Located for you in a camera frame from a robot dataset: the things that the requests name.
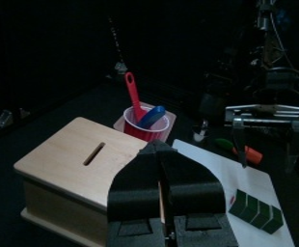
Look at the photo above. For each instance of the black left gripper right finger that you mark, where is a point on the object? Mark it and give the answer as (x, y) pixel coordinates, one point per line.
(195, 193)

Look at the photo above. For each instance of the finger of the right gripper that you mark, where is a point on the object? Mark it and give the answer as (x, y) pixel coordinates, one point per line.
(239, 141)
(296, 144)

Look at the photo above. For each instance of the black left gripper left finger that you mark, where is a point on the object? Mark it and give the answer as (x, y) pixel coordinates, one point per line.
(131, 193)

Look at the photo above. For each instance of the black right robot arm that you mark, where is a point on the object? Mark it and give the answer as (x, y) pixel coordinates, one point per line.
(277, 64)

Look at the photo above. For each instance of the white cutting board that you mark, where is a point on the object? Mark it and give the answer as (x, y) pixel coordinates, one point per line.
(225, 175)

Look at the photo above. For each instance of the orange toy carrot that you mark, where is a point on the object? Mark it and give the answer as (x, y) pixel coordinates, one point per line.
(253, 154)

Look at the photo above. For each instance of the small white object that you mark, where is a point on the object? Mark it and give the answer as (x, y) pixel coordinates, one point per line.
(199, 134)

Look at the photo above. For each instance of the red plastic cup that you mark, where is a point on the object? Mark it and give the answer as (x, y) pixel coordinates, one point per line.
(141, 132)

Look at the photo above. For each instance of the wooden box with slot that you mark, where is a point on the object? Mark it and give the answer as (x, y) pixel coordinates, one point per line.
(66, 151)

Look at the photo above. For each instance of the metal frame bracket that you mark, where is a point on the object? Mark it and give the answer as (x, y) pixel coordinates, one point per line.
(5, 119)
(121, 68)
(23, 113)

